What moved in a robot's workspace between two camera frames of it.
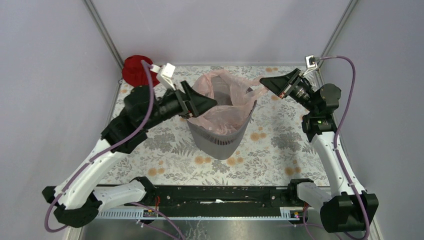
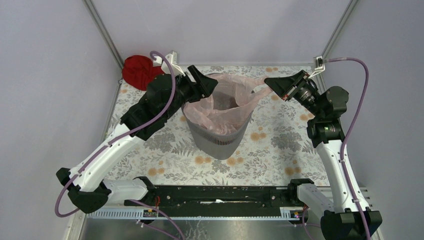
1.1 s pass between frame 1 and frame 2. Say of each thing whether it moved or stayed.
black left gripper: moved
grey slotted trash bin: stayed
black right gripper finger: stayed
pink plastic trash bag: stayed
